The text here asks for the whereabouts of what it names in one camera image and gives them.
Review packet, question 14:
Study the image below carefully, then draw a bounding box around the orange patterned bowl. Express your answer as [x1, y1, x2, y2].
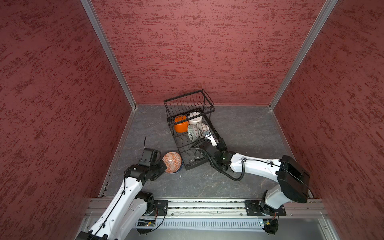
[162, 152, 183, 174]

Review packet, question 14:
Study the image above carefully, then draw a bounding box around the green white patterned bowl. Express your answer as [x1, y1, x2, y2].
[188, 125, 200, 142]

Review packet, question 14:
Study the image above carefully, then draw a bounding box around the red white patterned bowl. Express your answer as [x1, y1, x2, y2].
[196, 122, 209, 138]

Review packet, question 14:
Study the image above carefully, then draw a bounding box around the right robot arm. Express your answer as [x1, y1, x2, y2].
[193, 141, 310, 217]

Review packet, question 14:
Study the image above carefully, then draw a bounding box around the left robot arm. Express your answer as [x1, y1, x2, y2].
[76, 160, 167, 240]

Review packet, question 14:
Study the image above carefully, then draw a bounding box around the left controller board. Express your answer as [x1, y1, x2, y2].
[136, 219, 157, 235]

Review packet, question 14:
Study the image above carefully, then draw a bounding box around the controller board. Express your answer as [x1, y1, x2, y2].
[263, 219, 279, 235]
[136, 219, 157, 235]

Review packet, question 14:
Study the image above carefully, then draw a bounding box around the right controller board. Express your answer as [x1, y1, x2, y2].
[263, 219, 279, 235]

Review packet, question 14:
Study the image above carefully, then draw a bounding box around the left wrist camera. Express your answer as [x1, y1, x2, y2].
[139, 148, 161, 167]

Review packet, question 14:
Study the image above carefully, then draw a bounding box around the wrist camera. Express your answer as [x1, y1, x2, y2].
[204, 131, 218, 147]
[139, 148, 161, 167]

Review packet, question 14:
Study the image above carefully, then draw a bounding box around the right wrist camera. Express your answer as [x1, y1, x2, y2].
[204, 131, 218, 147]

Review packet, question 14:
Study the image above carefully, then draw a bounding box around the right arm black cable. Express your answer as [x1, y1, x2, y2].
[190, 140, 246, 182]

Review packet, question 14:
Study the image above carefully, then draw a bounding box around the black wire dish rack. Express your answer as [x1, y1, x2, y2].
[164, 90, 224, 171]

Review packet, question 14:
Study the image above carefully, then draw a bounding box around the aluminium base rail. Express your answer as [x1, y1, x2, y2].
[74, 197, 341, 240]

